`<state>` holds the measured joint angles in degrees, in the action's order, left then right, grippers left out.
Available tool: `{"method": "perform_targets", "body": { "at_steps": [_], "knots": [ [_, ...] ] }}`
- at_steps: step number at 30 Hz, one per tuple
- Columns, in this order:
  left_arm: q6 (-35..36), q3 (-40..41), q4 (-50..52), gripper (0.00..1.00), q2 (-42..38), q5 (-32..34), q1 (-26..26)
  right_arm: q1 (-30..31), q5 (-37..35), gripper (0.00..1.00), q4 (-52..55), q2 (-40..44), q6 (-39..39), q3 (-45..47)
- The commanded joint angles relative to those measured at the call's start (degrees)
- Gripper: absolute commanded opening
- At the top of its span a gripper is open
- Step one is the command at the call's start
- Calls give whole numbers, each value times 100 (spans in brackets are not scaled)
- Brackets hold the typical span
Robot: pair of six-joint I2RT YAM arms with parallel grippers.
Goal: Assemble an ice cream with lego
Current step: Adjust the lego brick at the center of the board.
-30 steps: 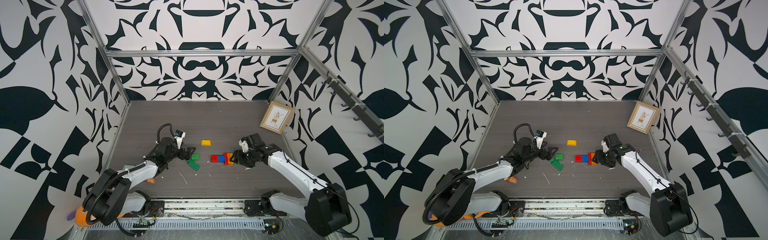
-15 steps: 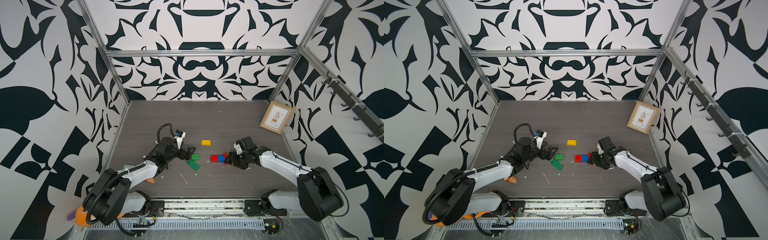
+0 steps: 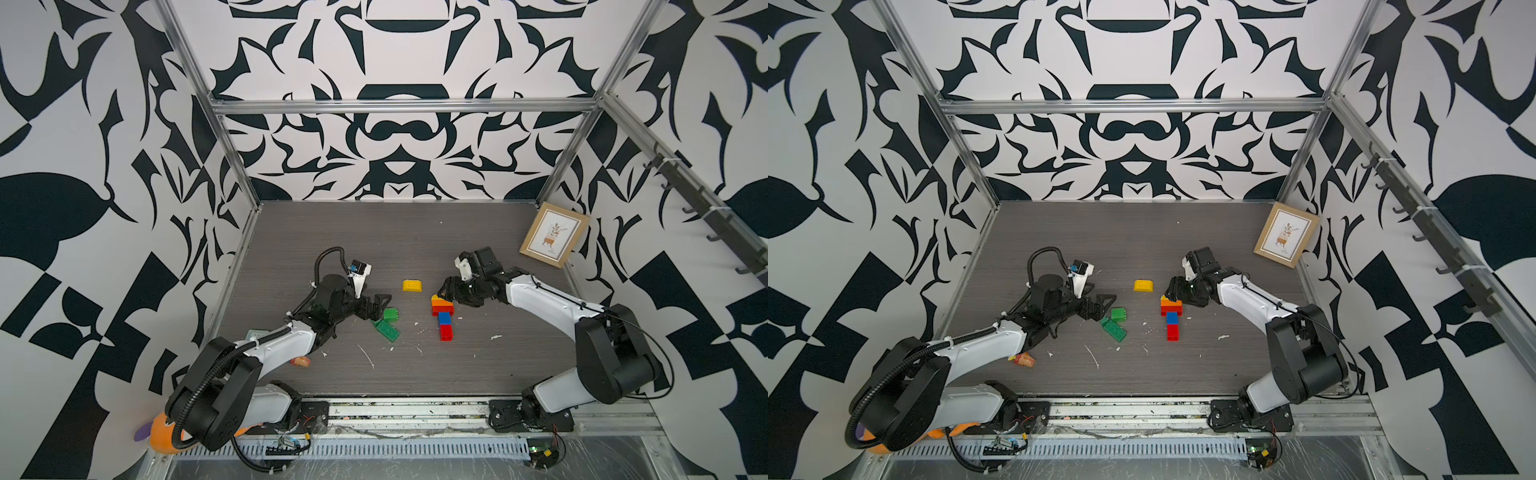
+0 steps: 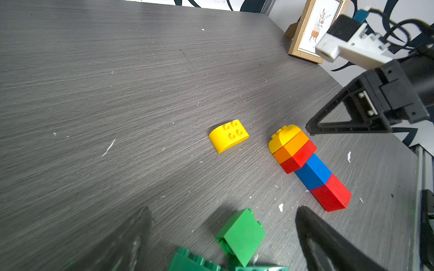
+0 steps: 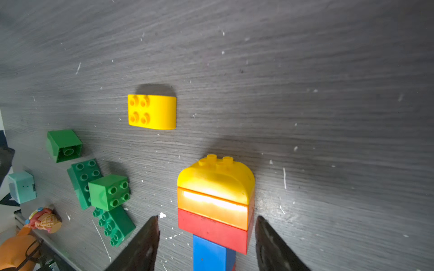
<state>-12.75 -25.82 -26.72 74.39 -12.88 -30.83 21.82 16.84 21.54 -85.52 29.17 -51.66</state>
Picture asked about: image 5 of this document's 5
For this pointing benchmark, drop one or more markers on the dark green wide lego brick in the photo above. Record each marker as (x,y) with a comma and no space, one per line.
(116,223)

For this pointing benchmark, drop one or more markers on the small green lego brick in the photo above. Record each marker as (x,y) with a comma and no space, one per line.
(63,145)

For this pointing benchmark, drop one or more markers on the dark green long lego brick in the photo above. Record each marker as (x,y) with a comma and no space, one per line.
(81,174)

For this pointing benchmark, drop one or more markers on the blue square lego brick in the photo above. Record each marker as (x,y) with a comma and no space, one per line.
(208,256)

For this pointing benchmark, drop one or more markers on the light green square lego brick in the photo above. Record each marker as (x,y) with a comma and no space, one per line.
(109,192)

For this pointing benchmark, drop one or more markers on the small colourful toy figure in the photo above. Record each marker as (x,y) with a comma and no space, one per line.
(44,218)

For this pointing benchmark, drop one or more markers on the orange lego brick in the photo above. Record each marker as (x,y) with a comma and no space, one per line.
(234,214)

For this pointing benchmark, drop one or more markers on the red long lego brick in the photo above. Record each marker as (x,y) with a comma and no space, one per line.
(217,232)

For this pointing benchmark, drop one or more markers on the small teal alarm clock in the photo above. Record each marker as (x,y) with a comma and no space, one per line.
(22,187)

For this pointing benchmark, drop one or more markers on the yellow curved lego brick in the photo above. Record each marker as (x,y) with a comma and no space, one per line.
(223,178)
(152,112)

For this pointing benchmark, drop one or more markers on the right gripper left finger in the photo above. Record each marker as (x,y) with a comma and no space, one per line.
(141,253)

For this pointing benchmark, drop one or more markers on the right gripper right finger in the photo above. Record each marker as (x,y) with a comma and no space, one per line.
(273,254)

